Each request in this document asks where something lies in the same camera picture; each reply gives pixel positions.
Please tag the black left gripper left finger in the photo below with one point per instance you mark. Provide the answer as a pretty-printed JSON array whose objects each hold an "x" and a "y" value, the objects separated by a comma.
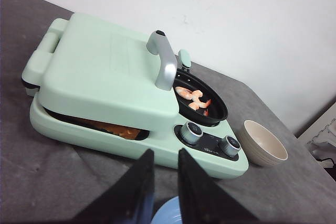
[{"x": 129, "y": 200}]

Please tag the black round frying pan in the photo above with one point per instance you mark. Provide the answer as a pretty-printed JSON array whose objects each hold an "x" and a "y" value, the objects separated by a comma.
[{"x": 215, "y": 112}]

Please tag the pink cooked shrimp front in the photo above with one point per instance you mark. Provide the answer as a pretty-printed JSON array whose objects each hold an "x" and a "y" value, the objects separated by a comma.
[{"x": 196, "y": 105}]

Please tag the pink cooked shrimp left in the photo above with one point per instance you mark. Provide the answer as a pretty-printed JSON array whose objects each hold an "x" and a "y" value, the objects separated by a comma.
[{"x": 184, "y": 93}]

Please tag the mint green sandwich maker lid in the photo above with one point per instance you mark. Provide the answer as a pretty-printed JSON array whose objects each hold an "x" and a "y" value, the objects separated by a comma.
[{"x": 104, "y": 72}]

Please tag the white bread slice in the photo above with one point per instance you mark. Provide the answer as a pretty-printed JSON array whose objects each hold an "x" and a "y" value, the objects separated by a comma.
[{"x": 119, "y": 130}]

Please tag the silver control knob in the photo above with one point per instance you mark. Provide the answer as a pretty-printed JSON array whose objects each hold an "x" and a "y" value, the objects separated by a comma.
[
  {"x": 191, "y": 133},
  {"x": 229, "y": 145}
]

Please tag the grey table cloth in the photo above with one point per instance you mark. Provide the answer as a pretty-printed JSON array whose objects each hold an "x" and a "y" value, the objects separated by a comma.
[{"x": 44, "y": 179}]

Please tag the left silver control knob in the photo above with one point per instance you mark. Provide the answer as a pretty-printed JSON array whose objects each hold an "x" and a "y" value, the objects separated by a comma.
[{"x": 191, "y": 133}]

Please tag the pink cooked shrimp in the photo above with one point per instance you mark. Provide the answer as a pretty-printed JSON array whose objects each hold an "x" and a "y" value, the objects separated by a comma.
[
  {"x": 184, "y": 93},
  {"x": 196, "y": 95},
  {"x": 196, "y": 105}
]

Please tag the pink cooked shrimp middle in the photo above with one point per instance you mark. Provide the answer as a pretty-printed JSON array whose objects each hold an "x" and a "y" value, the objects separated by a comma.
[{"x": 196, "y": 95}]

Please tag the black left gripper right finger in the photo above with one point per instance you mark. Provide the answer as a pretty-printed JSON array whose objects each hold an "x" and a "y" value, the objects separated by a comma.
[{"x": 201, "y": 200}]

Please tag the mint green breakfast maker base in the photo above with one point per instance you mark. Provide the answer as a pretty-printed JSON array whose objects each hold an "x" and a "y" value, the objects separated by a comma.
[{"x": 165, "y": 144}]

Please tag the beige ribbed ceramic bowl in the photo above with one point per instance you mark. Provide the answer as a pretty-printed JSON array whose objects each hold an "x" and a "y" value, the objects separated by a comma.
[{"x": 260, "y": 145}]

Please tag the blue round plate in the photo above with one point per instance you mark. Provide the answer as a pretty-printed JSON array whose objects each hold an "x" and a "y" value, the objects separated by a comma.
[{"x": 168, "y": 213}]

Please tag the right silver control knob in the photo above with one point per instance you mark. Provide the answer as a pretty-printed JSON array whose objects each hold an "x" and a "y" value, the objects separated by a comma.
[{"x": 229, "y": 145}]

